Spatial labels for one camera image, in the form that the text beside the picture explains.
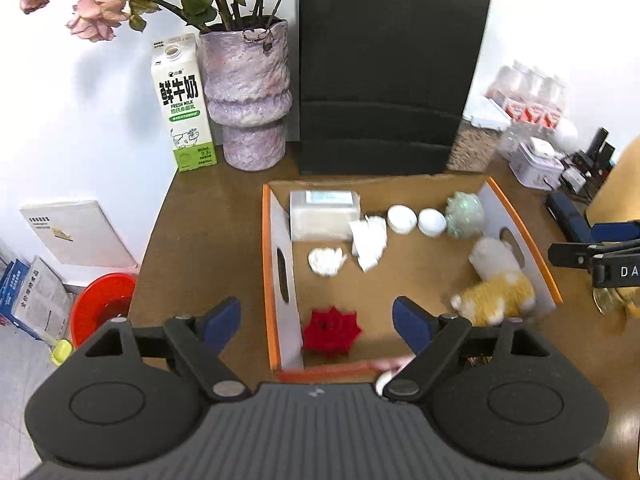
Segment white tissue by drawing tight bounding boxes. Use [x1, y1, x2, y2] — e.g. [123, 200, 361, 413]
[349, 216, 387, 273]

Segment pale green iridescent wrap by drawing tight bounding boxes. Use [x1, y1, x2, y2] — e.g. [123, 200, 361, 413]
[445, 191, 486, 238]

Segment clear glass cup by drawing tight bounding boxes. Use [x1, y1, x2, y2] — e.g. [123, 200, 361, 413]
[592, 287, 640, 318]

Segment dark blue glasses case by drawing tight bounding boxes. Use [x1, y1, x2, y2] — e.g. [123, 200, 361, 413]
[544, 190, 593, 243]

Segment yellow thermos jug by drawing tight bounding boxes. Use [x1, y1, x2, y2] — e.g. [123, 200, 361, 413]
[586, 136, 640, 226]

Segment yellow white plush toy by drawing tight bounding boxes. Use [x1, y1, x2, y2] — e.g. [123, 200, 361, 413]
[450, 236, 536, 326]

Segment red plastic bucket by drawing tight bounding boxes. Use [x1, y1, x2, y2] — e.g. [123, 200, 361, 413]
[70, 273, 137, 348]

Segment red paper flower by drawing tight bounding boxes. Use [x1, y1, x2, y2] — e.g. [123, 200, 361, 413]
[302, 307, 362, 358]

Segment white round ball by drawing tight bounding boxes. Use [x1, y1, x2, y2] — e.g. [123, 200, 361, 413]
[418, 208, 447, 237]

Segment white tin box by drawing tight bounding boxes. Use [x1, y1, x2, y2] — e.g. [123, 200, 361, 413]
[509, 140, 564, 192]

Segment white round container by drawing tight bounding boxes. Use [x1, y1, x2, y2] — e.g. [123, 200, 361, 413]
[386, 205, 418, 235]

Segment orange cardboard fruit box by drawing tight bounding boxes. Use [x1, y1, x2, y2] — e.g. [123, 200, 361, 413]
[262, 174, 563, 382]

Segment small white tissue ball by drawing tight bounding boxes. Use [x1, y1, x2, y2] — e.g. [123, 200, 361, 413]
[307, 247, 347, 278]

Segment right water bottle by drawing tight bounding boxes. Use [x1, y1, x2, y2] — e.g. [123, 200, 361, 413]
[538, 77, 566, 130]

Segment white wet wipes pack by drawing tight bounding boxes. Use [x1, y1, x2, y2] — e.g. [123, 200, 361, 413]
[288, 190, 360, 242]

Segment middle water bottle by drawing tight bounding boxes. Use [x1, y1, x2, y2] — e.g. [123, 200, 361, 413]
[506, 70, 544, 125]

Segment clear grain storage container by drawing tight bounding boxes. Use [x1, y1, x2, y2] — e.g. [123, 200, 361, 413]
[446, 116, 511, 174]

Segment purple textured vase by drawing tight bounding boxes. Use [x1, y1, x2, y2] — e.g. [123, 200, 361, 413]
[200, 20, 293, 172]

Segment green white milk carton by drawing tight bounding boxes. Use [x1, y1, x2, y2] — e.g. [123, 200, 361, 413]
[151, 34, 217, 171]

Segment black paper shopping bag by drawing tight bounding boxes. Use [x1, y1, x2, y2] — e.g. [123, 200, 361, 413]
[297, 0, 490, 176]

